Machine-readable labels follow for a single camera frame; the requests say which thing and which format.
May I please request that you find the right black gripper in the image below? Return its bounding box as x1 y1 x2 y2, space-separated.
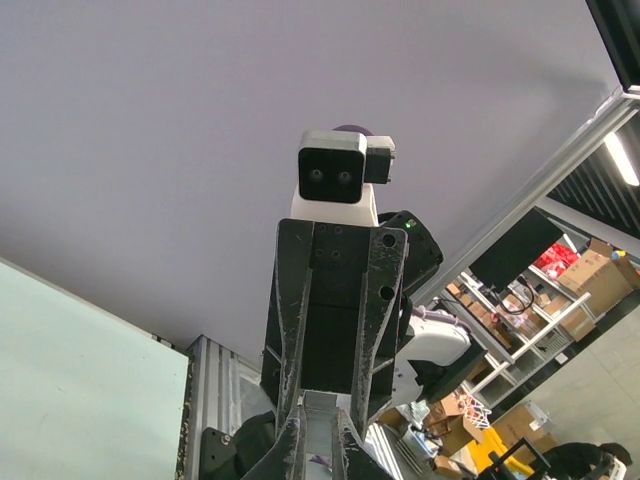
260 210 444 437

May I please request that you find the person in black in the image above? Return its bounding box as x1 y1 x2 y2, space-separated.
544 442 633 479

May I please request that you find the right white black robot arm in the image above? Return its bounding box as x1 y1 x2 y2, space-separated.
199 213 482 479

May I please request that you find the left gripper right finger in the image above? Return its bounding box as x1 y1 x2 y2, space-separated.
331 408 393 480

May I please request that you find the white metal storage shelf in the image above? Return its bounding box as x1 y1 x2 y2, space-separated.
429 234 640 401

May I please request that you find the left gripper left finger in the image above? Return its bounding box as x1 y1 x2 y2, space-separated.
242 405 307 480

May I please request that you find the black monitor screen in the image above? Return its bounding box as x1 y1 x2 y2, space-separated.
469 207 563 292

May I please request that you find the grey staple strip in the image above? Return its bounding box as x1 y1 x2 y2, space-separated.
301 390 339 459

